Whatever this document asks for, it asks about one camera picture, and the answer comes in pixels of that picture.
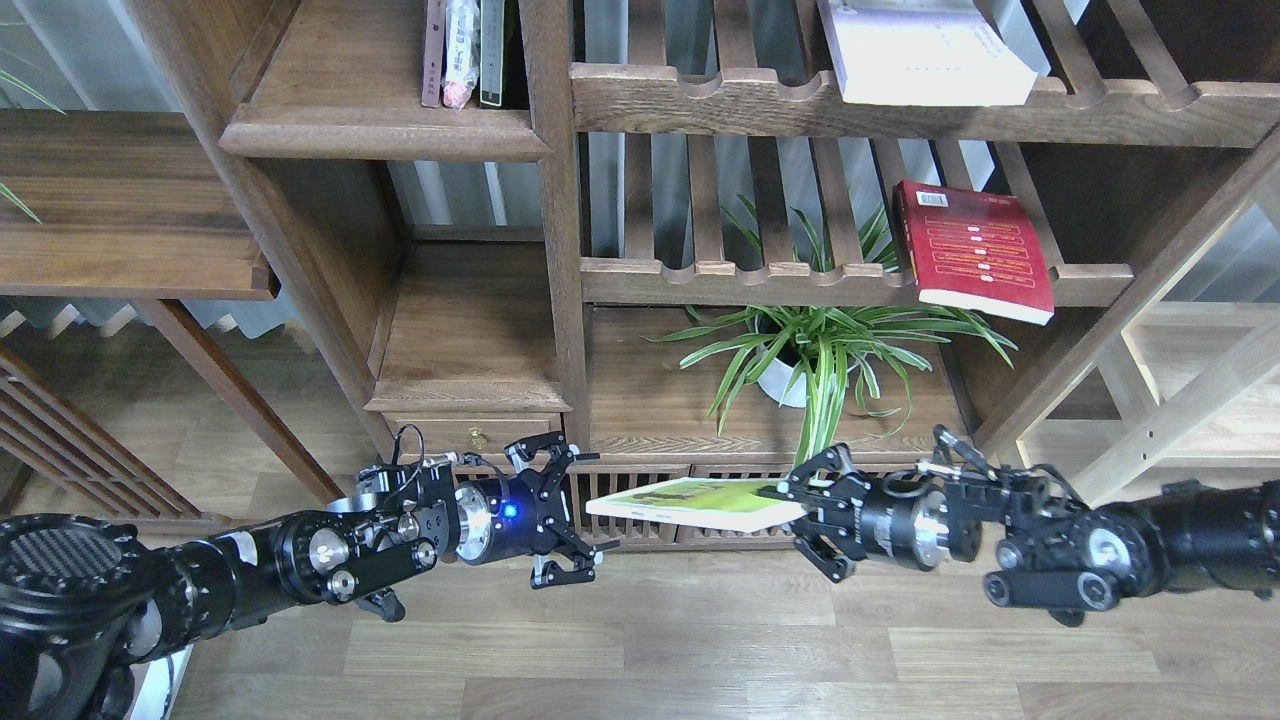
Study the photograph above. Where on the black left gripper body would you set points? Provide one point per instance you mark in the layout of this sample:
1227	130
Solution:
501	519

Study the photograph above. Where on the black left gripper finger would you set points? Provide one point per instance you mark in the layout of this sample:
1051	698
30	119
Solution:
562	557
561	455

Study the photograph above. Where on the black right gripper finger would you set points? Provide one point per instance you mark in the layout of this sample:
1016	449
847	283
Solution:
828	480
830	548

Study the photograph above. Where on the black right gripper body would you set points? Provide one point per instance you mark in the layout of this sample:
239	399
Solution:
885	525

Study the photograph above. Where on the yellow green cover book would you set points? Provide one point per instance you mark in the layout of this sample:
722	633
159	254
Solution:
726	504

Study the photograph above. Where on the white paperback book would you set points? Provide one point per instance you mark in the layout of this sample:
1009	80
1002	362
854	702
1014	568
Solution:
922	54

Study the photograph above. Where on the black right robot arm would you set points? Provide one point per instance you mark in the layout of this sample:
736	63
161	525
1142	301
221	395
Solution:
1058	554

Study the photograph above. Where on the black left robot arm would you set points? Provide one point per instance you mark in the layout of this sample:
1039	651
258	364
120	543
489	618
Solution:
83	600

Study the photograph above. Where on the light wooden shelf unit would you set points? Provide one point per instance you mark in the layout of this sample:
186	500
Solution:
1173	389

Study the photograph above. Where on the right slatted cabinet door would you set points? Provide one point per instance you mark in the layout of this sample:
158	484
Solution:
769	538

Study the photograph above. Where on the slatted cabinet door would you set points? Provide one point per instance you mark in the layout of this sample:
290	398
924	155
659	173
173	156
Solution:
769	538
577	489

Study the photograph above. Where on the left slatted cabinet door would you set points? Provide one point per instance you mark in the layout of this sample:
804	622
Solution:
577	489

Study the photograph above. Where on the white plant pot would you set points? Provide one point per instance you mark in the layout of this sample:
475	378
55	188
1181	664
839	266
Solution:
776	381

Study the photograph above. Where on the dark wooden bookshelf cabinet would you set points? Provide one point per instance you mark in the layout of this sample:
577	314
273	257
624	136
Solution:
497	263

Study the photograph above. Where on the red hardcover book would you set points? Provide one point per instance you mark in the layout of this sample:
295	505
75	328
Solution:
974	251

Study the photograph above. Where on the white metal leg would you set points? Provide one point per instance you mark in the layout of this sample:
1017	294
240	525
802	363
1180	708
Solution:
158	685

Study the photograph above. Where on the white pink upright book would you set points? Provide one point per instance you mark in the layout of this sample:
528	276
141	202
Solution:
461	70

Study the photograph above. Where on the brown spine upright book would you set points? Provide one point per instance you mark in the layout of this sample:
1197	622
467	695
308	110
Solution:
433	51

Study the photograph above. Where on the dark wooden side table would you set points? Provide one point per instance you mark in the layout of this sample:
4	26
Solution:
155	363

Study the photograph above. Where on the green plant leaves at left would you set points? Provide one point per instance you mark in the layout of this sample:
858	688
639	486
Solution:
11	87

